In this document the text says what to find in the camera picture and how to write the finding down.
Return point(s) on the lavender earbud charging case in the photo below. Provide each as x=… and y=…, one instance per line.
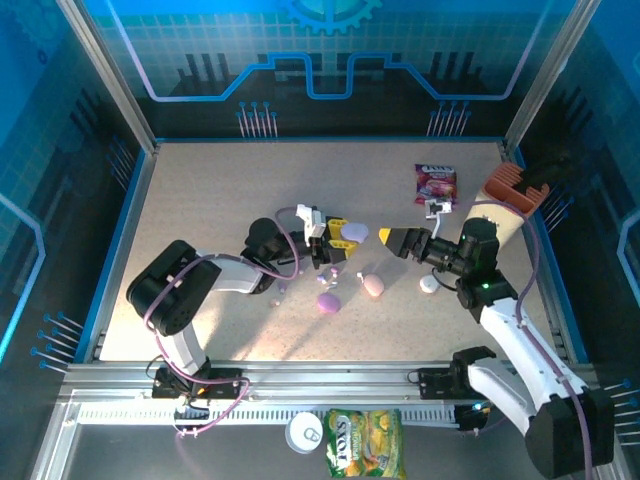
x=355, y=231

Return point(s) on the pink earbud charging case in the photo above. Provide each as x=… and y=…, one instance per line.
x=373, y=285

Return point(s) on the aluminium frame rail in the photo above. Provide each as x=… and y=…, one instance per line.
x=330, y=377

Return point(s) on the aluminium frame post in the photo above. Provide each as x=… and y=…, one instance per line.
x=550, y=75
x=107, y=75

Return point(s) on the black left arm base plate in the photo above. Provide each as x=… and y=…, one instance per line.
x=220, y=385

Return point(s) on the white earbud charging case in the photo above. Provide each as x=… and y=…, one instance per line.
x=429, y=284

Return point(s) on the purple earbud charging case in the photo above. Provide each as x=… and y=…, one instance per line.
x=328, y=302

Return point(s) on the purple candy bag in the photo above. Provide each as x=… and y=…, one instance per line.
x=436, y=186

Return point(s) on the yellow green candy bag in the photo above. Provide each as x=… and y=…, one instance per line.
x=365, y=442

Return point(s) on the white round tin lid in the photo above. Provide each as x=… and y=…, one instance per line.
x=304, y=432

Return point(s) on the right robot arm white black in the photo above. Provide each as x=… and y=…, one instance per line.
x=510, y=330

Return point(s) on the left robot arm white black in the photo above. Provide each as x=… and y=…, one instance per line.
x=170, y=295

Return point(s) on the cream knife block orange top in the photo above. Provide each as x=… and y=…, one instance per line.
x=500, y=185

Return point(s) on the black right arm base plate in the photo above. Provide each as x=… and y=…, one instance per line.
x=435, y=382

